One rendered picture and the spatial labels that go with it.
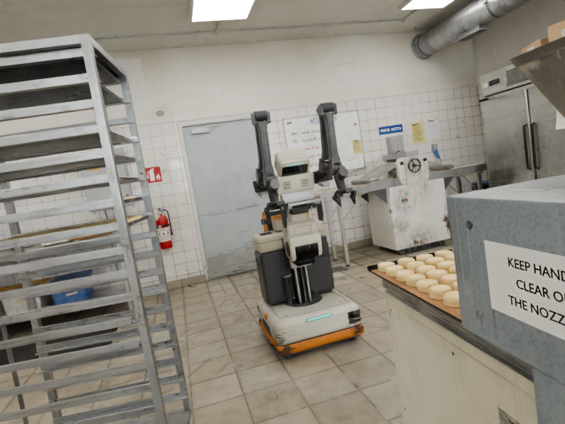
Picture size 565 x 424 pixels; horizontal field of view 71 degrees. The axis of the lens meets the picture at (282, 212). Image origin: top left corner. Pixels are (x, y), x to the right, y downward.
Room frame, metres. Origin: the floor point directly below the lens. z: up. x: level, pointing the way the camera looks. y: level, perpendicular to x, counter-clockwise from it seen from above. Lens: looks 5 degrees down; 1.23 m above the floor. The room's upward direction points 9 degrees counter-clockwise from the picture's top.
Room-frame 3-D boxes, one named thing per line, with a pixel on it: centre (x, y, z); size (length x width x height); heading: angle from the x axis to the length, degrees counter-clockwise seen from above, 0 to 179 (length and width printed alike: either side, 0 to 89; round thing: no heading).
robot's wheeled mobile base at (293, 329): (2.89, -0.05, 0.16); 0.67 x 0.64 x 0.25; 14
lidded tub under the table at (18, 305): (4.23, 2.88, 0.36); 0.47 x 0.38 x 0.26; 14
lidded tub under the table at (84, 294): (4.34, 2.44, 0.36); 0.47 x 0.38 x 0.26; 16
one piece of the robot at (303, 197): (2.61, -0.12, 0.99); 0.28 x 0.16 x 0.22; 104
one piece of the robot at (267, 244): (2.98, -0.03, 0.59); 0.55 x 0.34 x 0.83; 104
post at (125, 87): (1.89, 0.63, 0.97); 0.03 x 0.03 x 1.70; 6
